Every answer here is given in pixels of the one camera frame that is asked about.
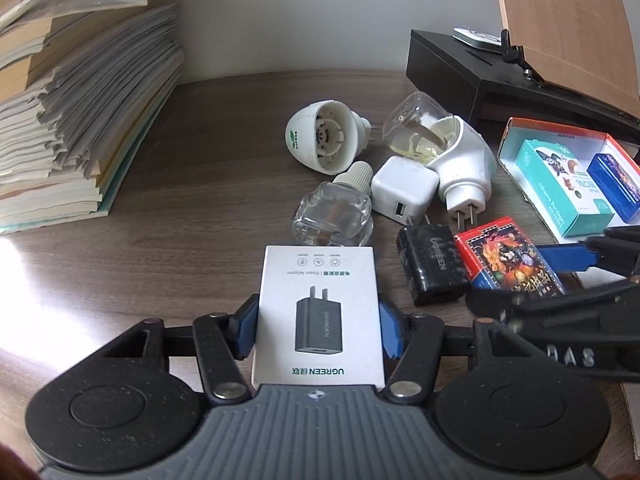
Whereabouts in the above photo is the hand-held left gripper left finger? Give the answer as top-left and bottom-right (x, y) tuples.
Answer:
(102, 296), (261, 407)

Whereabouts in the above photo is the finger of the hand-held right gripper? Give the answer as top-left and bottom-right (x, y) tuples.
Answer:
(537, 227), (640, 278)
(466, 276), (640, 331)

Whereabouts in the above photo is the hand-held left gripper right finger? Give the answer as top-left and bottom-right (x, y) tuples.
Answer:
(378, 301), (546, 407)

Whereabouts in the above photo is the red playing card box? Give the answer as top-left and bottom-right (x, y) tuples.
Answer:
(454, 216), (566, 297)

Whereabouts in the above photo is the black USB charger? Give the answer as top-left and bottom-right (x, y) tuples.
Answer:
(396, 224), (471, 307)

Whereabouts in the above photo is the white charger packaging box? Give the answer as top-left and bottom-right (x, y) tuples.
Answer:
(251, 245), (387, 390)

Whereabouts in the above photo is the orange-rimmed white cardboard tray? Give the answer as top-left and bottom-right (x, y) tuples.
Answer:
(496, 116), (640, 288)

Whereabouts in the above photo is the teal bandage box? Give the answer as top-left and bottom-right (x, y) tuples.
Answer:
(515, 139), (615, 238)

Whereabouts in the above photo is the blue plastic box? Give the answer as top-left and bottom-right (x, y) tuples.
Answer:
(586, 152), (640, 224)

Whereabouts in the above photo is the white angled mosquito repellent heater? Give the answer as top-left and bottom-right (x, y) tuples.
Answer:
(430, 115), (498, 233)

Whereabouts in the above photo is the clear bottle with ribbed cap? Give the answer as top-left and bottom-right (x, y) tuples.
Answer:
(291, 160), (375, 248)

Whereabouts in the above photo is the white USB charger cube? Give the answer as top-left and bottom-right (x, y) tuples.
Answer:
(371, 156), (440, 227)

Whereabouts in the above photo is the white round mosquito repellent heater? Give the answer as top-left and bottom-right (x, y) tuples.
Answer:
(284, 100), (373, 176)

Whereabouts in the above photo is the clear bottle with yellowish liquid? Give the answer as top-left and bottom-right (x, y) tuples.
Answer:
(382, 92), (458, 166)

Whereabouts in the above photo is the black monitor riser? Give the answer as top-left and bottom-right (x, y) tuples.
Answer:
(406, 30), (640, 128)

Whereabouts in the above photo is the wooden book stand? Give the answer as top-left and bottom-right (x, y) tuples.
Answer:
(489, 0), (640, 118)

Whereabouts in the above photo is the small white device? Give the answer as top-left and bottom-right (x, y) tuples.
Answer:
(452, 27), (502, 51)

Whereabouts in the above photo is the stack of books and papers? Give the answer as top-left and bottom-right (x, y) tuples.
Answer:
(0, 0), (186, 236)

